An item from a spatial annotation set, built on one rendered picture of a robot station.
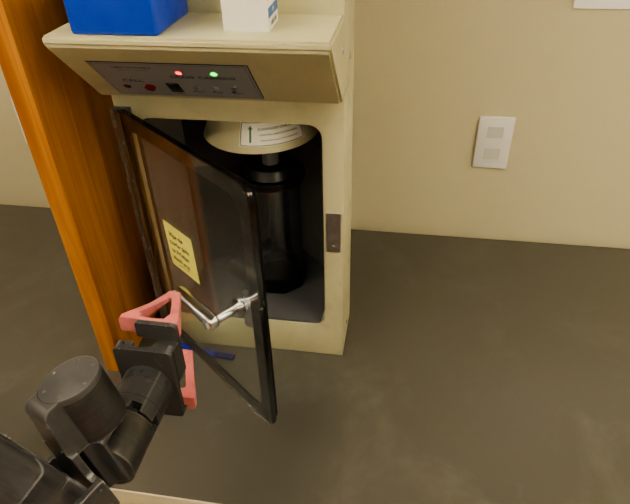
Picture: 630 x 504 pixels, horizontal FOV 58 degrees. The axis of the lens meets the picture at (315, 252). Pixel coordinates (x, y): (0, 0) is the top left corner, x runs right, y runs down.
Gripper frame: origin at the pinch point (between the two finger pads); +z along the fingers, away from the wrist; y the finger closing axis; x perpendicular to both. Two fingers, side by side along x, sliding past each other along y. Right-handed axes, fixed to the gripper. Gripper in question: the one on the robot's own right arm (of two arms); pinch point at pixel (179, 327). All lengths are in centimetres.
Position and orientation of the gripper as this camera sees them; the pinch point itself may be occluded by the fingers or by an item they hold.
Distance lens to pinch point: 72.1
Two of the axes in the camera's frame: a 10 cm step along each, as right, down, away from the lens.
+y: -0.2, -8.1, -5.8
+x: -9.9, -0.8, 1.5
